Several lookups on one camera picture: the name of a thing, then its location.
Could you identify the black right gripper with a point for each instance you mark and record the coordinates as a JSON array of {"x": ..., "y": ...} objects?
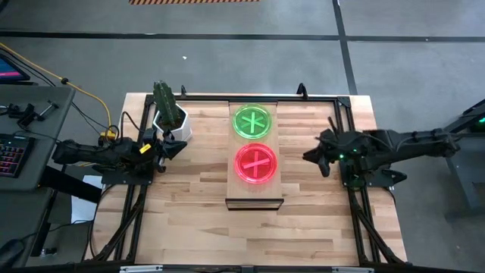
[{"x": 331, "y": 148}]

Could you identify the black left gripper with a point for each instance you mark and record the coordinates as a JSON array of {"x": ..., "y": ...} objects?
[{"x": 159, "y": 153}]

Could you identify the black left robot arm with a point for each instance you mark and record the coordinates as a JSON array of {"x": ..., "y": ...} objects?
[{"x": 94, "y": 153}]

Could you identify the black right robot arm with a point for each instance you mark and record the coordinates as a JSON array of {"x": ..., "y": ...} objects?
[{"x": 409, "y": 144}]

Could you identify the wooden shelf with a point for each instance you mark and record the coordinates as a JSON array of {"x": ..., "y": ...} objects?
[{"x": 254, "y": 193}]

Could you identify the white plant pot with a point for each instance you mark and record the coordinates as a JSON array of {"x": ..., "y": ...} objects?
[{"x": 182, "y": 129}]

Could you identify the yellow tag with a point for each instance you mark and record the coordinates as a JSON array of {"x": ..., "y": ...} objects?
[{"x": 145, "y": 148}]

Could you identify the black desk bar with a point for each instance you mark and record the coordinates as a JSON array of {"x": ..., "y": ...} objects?
[{"x": 72, "y": 186}]

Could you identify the white paper sheet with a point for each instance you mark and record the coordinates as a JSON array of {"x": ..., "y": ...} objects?
[{"x": 81, "y": 208}]

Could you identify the gray desk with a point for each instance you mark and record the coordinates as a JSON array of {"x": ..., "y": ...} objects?
[{"x": 49, "y": 151}]

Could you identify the black clamp tool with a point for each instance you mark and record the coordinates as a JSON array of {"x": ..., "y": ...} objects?
[{"x": 26, "y": 113}]

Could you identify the backlit keyboard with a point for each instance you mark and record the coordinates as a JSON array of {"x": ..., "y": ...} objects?
[{"x": 13, "y": 155}]

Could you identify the computer monitor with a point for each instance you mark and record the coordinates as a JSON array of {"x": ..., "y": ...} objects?
[{"x": 11, "y": 70}]

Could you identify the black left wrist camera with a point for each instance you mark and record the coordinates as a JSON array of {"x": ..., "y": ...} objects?
[{"x": 150, "y": 135}]

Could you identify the black frame clamp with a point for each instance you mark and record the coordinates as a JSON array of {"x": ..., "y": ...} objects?
[
  {"x": 302, "y": 92},
  {"x": 183, "y": 91}
]

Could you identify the silver frame bracket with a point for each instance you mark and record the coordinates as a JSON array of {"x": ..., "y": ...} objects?
[
  {"x": 352, "y": 270},
  {"x": 140, "y": 269}
]

